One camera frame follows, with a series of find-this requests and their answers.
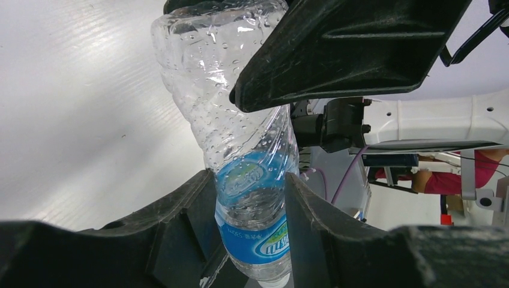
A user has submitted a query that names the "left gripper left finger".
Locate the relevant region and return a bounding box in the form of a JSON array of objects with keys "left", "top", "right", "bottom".
[{"left": 1, "top": 170, "right": 248, "bottom": 287}]

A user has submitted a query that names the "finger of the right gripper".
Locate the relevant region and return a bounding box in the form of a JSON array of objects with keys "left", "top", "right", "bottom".
[{"left": 163, "top": 0, "right": 223, "bottom": 16}]

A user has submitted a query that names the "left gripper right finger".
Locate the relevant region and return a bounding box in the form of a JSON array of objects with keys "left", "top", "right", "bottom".
[{"left": 285, "top": 173, "right": 508, "bottom": 287}]

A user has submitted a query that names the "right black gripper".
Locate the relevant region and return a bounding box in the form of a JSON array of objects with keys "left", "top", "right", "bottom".
[{"left": 229, "top": 1, "right": 469, "bottom": 153}]

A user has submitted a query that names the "blue label clear bottle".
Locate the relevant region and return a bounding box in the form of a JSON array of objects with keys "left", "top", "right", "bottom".
[{"left": 151, "top": 1, "right": 299, "bottom": 287}]

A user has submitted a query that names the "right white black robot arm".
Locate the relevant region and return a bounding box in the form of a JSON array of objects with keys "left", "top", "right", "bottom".
[{"left": 151, "top": 1, "right": 508, "bottom": 158}]

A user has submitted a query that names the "person in red shirt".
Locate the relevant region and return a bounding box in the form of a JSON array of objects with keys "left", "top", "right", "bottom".
[{"left": 396, "top": 149, "right": 508, "bottom": 195}]

